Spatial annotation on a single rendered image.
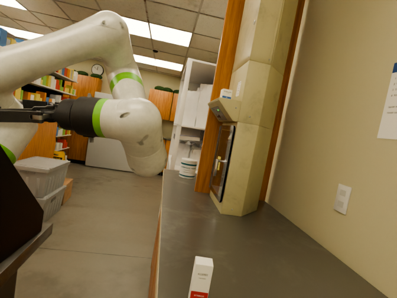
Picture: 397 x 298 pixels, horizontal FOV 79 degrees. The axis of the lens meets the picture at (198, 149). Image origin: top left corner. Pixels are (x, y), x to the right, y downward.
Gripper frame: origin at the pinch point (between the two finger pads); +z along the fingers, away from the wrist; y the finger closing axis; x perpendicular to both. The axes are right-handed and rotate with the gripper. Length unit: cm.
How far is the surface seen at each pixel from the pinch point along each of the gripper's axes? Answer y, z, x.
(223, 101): 65, -51, 1
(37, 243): 1.3, -2.8, -40.3
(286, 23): 88, -78, 41
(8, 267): -12.0, -7.1, -36.3
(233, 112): 66, -57, -4
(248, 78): 71, -62, 12
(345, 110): 64, -106, 2
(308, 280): 12, -85, -47
